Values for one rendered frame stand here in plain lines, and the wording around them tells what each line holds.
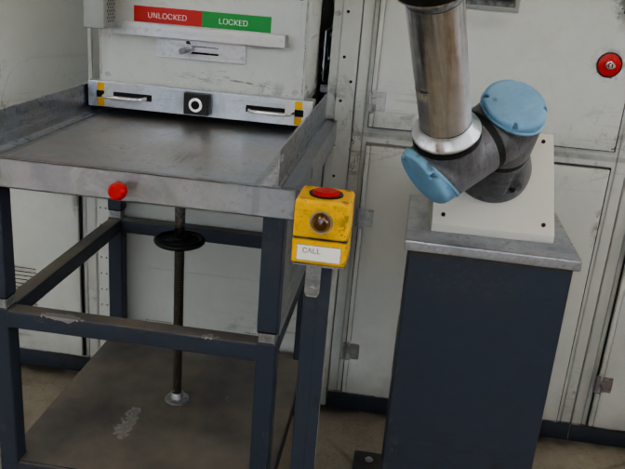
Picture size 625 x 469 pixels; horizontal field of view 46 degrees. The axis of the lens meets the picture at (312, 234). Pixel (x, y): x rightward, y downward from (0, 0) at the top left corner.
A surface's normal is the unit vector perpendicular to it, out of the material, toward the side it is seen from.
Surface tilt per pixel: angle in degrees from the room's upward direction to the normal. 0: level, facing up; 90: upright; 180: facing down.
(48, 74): 90
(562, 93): 90
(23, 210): 90
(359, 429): 0
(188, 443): 0
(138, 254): 90
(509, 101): 40
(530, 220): 45
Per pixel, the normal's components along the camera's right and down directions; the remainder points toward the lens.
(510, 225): -0.03, -0.44
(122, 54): -0.13, 0.32
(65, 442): 0.07, -0.94
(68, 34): 0.79, 0.26
